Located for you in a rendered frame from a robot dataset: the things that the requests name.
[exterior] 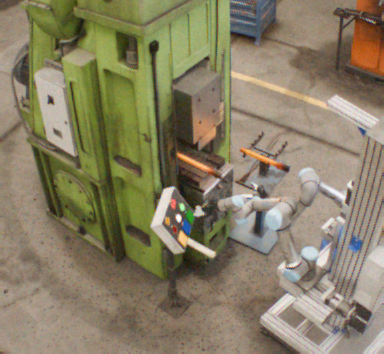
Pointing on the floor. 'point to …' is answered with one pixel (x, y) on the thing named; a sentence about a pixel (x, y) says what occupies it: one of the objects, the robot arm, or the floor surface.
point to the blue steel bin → (253, 6)
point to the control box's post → (172, 274)
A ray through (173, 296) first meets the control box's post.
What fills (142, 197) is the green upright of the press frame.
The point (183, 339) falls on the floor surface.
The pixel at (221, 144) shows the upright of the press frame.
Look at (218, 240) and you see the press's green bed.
